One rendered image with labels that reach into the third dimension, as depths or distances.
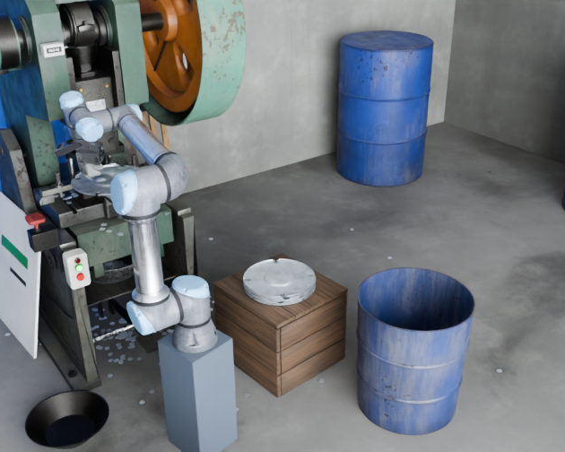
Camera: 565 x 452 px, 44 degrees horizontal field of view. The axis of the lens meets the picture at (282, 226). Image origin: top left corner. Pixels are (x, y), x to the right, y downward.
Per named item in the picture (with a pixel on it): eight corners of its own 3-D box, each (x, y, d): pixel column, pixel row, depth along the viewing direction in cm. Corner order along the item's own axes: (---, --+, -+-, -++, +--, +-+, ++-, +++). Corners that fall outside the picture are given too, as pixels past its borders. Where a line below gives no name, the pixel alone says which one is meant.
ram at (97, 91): (125, 150, 274) (116, 74, 260) (87, 158, 266) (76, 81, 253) (107, 137, 286) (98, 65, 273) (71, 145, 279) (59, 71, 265)
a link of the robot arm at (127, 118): (205, 168, 207) (133, 93, 237) (171, 177, 202) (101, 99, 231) (203, 199, 214) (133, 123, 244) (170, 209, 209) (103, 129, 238)
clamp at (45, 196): (82, 195, 281) (78, 170, 277) (40, 205, 273) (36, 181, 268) (76, 189, 286) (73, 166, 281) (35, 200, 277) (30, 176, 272)
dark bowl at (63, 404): (124, 438, 260) (122, 423, 256) (43, 474, 244) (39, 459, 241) (93, 394, 281) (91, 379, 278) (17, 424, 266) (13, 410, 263)
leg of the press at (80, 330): (103, 385, 286) (70, 180, 245) (75, 396, 280) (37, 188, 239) (31, 287, 353) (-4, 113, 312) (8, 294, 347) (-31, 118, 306)
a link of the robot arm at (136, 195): (186, 328, 226) (169, 169, 202) (143, 345, 218) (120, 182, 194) (168, 312, 234) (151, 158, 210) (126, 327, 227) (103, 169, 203)
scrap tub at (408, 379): (484, 408, 271) (500, 304, 250) (404, 456, 250) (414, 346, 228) (407, 353, 302) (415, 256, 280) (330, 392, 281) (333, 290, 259)
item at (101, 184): (156, 168, 286) (156, 166, 286) (133, 197, 261) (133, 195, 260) (88, 164, 290) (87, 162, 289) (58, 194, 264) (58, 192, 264)
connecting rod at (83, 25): (112, 96, 265) (100, 2, 249) (81, 102, 259) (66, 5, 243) (91, 83, 280) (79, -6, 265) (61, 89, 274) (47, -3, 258)
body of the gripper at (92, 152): (100, 167, 247) (92, 140, 238) (76, 167, 248) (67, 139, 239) (107, 153, 252) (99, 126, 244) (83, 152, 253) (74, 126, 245)
